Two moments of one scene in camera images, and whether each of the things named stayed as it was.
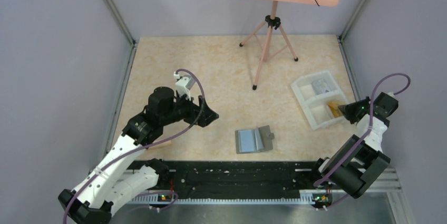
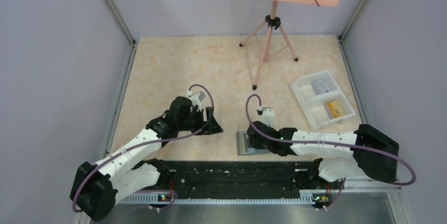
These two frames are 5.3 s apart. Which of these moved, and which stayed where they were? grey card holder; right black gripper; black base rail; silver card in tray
Moved: right black gripper
Stayed: silver card in tray; grey card holder; black base rail
